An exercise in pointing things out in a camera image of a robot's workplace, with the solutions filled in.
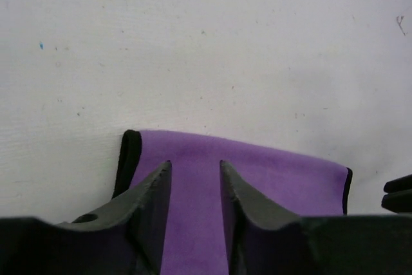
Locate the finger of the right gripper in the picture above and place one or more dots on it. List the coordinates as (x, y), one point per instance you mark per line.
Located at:
(399, 202)
(399, 184)

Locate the dark grey towel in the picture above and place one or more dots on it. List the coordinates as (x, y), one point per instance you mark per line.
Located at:
(194, 238)

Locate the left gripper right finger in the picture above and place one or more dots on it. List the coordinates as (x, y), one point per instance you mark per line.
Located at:
(262, 237)

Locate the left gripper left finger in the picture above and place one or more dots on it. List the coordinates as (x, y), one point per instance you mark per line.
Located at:
(124, 236)

